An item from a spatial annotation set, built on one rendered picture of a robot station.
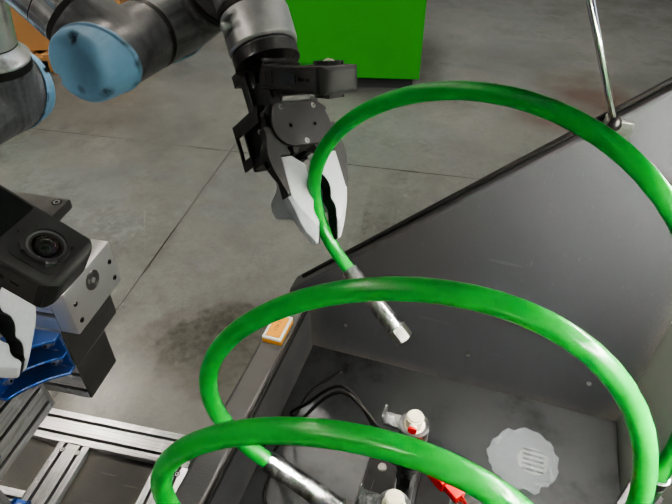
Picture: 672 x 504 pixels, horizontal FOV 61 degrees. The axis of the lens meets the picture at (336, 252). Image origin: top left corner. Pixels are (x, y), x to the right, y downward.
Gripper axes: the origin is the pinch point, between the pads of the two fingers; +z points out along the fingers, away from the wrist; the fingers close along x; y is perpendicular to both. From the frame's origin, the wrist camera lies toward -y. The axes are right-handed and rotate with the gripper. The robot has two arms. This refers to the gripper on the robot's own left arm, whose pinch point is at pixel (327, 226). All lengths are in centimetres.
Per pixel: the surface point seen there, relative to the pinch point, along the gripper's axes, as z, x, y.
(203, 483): 24.2, 12.1, 22.0
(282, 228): -25, -103, 176
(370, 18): -143, -216, 195
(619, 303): 18.7, -37.6, -5.9
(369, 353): 18.9, -23.8, 31.5
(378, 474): 28.2, -3.1, 8.3
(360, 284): 6.1, 14.6, -21.7
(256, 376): 15.3, -0.6, 27.2
